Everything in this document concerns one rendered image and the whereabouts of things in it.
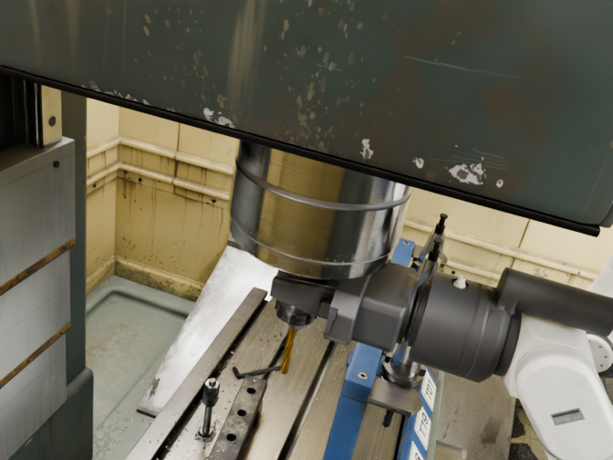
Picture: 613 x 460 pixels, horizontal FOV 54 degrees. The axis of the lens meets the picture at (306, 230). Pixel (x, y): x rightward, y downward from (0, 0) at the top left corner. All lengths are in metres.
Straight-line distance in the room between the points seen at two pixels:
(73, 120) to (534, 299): 0.75
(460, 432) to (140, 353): 0.90
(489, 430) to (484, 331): 1.09
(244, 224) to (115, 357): 1.34
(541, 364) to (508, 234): 1.12
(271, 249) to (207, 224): 1.35
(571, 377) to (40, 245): 0.73
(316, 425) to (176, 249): 0.89
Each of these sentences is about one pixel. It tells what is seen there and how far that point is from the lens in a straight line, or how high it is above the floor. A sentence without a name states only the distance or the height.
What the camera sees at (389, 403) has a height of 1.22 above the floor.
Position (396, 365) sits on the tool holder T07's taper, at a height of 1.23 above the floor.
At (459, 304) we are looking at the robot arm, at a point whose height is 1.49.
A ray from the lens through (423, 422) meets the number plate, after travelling 1.25.
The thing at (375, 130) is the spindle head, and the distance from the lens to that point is 0.38.
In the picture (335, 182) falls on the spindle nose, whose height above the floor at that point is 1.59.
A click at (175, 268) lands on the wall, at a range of 1.96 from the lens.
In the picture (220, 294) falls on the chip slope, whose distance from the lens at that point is 1.72.
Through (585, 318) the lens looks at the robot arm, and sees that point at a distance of 0.56.
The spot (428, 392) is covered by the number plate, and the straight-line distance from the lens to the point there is 1.32.
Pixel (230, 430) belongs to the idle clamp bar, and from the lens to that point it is 1.10.
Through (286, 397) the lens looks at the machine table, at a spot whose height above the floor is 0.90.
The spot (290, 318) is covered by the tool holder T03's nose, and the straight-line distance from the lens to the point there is 0.59.
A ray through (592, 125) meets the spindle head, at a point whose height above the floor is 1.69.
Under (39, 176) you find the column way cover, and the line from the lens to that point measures 0.91.
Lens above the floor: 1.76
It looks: 27 degrees down
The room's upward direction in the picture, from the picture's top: 11 degrees clockwise
